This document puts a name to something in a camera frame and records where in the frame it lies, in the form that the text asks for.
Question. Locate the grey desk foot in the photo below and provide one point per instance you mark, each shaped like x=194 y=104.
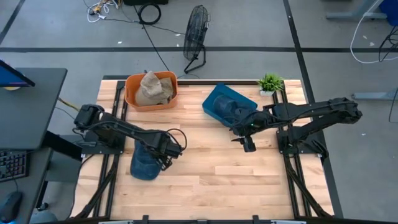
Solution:
x=373 y=94

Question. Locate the black desk bracket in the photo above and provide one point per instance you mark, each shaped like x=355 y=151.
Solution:
x=62 y=144

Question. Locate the blue container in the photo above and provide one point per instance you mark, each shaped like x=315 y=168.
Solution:
x=390 y=11

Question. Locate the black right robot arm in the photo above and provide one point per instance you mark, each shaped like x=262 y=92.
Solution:
x=311 y=110

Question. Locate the grey chair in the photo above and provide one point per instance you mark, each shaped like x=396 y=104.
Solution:
x=43 y=217

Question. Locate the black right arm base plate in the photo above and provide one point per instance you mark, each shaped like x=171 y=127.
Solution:
x=283 y=143

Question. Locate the dark blue baseball cap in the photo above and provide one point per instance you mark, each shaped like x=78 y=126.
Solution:
x=143 y=165
x=225 y=107

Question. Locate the black computer mouse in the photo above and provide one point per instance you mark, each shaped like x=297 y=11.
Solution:
x=9 y=207

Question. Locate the black box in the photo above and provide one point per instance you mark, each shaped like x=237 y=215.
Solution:
x=146 y=2

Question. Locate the orange plastic bin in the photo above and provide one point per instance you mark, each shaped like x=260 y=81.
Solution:
x=130 y=93

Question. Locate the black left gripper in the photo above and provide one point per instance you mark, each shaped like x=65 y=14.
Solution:
x=169 y=147

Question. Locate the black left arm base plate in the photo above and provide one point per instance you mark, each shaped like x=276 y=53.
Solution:
x=93 y=149

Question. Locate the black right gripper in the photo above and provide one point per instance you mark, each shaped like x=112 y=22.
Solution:
x=248 y=126

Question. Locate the computer monitor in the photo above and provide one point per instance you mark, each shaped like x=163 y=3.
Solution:
x=12 y=77

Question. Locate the black floor fan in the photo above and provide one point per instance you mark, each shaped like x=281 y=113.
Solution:
x=196 y=31

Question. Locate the black keyboard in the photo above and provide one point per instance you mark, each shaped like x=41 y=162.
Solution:
x=12 y=165

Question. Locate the blue plastic bin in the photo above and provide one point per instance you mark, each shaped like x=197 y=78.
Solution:
x=224 y=90

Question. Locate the black desk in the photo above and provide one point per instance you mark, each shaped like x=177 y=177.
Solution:
x=31 y=109
x=34 y=189

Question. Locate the small green potted plant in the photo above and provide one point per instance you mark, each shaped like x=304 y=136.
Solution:
x=270 y=82

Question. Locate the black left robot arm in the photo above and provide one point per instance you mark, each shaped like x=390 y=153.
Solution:
x=124 y=129

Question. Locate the grey desk leg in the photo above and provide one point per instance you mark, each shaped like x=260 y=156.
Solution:
x=354 y=14

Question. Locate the black aluminium table frame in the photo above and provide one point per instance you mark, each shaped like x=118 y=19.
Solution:
x=292 y=183

